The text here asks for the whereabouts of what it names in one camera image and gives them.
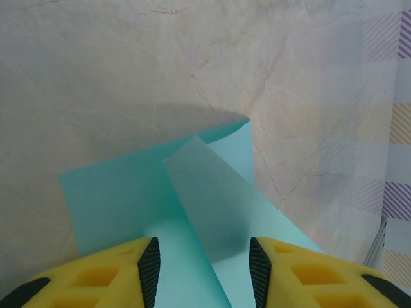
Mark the teal paper sheet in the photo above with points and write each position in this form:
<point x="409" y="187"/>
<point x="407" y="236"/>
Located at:
<point x="122" y="192"/>

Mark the aluminium table side rail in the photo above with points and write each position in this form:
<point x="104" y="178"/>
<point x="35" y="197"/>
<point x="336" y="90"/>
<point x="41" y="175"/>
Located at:
<point x="377" y="247"/>

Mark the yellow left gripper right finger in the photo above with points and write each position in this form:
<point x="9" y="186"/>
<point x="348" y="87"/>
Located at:
<point x="314" y="279"/>

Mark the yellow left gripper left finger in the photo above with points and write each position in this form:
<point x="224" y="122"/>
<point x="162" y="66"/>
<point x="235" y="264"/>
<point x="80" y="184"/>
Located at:
<point x="96" y="276"/>

